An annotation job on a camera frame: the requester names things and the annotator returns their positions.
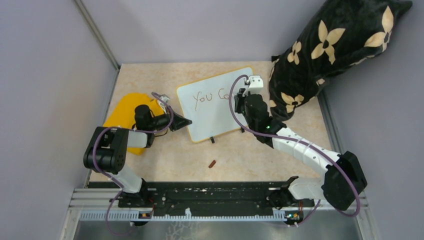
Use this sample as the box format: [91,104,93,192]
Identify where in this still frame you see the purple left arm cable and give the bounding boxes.
[92,92,175,237]

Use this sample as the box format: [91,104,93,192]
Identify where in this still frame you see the black floral pillow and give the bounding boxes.
[268,0,413,121]

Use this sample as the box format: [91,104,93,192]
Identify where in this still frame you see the brown marker cap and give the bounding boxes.
[208,160,216,168]

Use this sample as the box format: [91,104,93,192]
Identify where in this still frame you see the yellow cloth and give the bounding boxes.
[102,92,165,156]

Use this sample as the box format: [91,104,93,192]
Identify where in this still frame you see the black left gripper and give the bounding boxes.
[148,105,192,132]

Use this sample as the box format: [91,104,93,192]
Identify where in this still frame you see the aluminium corner post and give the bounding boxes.
[72,0,121,71]

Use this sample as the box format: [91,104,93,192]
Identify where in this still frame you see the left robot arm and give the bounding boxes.
[83,104,192,207]

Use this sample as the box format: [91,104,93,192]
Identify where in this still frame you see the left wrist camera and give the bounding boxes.
[158,94,170,107]

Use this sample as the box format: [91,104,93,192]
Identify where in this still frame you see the yellow framed whiteboard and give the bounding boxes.
[176,66,254,143]

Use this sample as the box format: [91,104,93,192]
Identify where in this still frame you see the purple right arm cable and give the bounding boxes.
[228,74,362,228]

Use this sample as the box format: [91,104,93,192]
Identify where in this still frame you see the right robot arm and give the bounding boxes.
[231,88,368,211]

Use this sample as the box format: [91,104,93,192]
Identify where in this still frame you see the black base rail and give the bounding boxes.
[69,181,367,226]

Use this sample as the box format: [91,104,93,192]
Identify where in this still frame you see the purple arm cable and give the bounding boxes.
[92,92,175,237]
[228,74,362,228]

